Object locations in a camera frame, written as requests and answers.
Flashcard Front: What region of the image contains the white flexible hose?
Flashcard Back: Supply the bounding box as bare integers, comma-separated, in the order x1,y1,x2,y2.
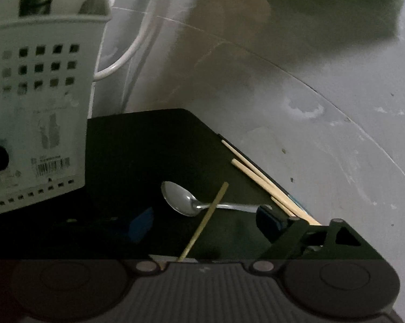
93,0,163,82

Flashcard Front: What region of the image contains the grey perforated utensil basket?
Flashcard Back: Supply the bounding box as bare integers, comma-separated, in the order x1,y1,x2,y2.
0,0,112,217

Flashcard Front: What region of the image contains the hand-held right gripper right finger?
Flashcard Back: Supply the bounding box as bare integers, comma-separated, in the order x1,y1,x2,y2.
251,205,386,273

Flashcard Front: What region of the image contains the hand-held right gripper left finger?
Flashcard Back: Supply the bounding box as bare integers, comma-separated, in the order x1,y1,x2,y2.
31,207,162,273

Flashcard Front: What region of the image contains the silver metal spoon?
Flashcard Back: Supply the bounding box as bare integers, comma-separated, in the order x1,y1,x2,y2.
161,181,273,217

